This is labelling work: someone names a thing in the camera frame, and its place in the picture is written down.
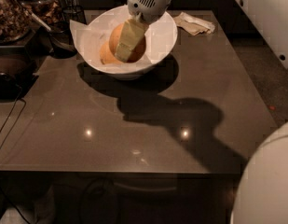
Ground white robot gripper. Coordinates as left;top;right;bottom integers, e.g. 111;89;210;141
115;0;171;63

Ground orange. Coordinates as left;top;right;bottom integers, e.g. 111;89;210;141
100;41;119;64
109;24;146;63

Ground white ceramic bowl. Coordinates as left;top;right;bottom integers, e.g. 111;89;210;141
79;4;179;81

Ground white paper bowl liner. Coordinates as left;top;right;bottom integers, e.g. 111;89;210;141
70;6;153;75

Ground folded paper napkins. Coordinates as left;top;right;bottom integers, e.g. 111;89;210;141
173;12;215;35

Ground large glass snack jar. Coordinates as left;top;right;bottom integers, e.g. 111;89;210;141
0;0;30;44

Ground black appliance box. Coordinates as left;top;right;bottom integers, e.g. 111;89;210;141
0;49;37;100

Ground black wire cup holder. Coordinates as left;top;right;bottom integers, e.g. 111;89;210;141
62;5;86;24

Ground black scoop with white handle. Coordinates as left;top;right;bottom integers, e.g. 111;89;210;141
23;7;78;56

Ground black power cable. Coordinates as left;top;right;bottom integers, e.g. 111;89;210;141
0;75;27;159

